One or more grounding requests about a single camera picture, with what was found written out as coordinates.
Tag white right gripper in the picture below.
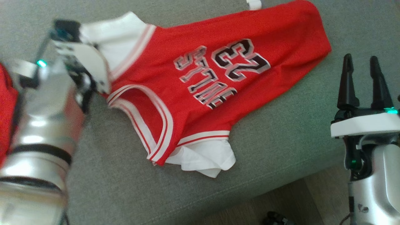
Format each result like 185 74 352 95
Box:
331 54 400 169

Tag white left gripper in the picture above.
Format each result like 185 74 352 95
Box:
53 41 111 107

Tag red basketball jersey white sleeves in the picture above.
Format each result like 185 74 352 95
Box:
80 0 332 178

